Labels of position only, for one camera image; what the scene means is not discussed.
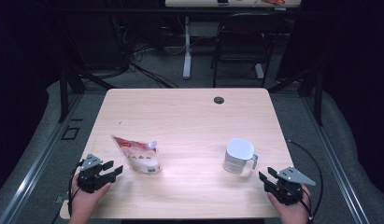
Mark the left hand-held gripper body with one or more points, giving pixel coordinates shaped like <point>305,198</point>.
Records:
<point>91,179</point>

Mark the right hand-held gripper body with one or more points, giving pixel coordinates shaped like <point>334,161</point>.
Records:
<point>289,186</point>

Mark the red and white spout pouch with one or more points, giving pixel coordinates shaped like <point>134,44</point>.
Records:
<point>139,158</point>

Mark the white lidded clear container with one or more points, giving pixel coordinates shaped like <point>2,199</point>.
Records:
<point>238,155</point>

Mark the person's right hand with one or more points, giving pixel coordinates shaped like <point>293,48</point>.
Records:
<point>294,213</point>

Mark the person's left hand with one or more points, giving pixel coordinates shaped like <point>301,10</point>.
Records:
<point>83,205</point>

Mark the grey tape strip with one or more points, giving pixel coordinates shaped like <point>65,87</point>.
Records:
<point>59,199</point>

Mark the black metal stand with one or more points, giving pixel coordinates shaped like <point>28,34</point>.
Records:
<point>319,99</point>
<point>63,93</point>

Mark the black round table grommet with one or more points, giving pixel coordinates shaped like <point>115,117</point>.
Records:
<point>219,100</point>

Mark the black folding chair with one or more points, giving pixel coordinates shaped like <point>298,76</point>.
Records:
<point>242,37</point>

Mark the white background desk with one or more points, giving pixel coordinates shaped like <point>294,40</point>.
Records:
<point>187,46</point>

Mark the orange packet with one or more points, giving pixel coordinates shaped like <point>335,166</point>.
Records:
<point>273,2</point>

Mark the dark phone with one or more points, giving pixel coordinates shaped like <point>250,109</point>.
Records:
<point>223,2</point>

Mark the aluminium floor rail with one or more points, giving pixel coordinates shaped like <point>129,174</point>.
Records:
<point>40,161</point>
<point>336,161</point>

